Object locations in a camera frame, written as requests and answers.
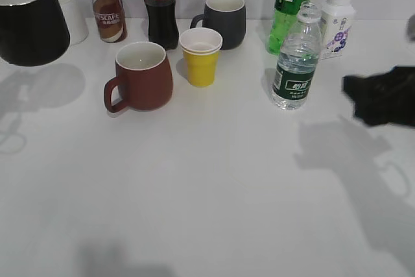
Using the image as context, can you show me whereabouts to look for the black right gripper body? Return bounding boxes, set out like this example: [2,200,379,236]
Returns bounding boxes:
[342,66,414,128]

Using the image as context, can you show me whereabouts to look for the clear water bottle green label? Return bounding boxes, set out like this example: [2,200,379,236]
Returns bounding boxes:
[272,1,322,110]

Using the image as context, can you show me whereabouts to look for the black mug white interior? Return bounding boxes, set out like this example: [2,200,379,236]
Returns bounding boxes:
[1,0,70,67]

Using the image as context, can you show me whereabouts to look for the dark grey mug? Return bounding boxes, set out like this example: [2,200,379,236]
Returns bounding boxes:
[190,0,246,50]

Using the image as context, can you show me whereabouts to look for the red-brown mug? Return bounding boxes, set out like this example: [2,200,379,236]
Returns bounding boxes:
[103,42,173,114]

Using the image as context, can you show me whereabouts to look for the grey object at right edge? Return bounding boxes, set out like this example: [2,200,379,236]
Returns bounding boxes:
[405,14,415,42]

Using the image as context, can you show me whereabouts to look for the white yogurt carton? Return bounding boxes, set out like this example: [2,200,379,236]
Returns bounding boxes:
[320,0,356,60]

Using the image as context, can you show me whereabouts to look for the yellow paper cup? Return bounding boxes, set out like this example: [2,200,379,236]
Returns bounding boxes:
[179,27,222,88]

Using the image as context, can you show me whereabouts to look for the cola bottle red label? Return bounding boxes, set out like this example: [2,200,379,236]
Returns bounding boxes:
[144,0,179,50]

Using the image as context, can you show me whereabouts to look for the brown Nescafe coffee bottle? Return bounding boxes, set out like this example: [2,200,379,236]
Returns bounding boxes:
[92,0,127,43]

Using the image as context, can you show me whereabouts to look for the white cup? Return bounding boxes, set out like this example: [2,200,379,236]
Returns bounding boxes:
[58,0,89,45]

